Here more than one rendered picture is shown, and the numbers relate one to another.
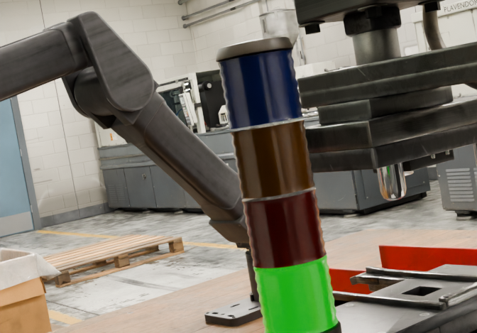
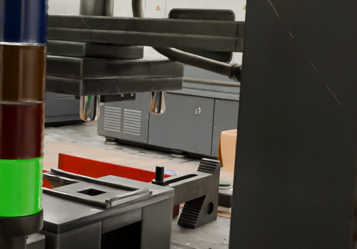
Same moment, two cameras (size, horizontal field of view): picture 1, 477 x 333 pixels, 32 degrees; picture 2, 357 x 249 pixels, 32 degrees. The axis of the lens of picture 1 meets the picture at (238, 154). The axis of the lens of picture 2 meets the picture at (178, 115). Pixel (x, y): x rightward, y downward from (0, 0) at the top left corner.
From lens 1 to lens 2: 0.03 m
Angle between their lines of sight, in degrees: 21
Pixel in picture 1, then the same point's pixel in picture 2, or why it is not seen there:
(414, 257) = (83, 165)
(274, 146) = (20, 62)
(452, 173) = (108, 109)
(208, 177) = not seen: outside the picture
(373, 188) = (49, 109)
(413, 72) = (122, 30)
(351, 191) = not seen: hidden behind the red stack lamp
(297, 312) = (13, 197)
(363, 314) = (46, 204)
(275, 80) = (32, 9)
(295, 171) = (33, 85)
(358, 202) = not seen: hidden behind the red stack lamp
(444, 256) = (106, 169)
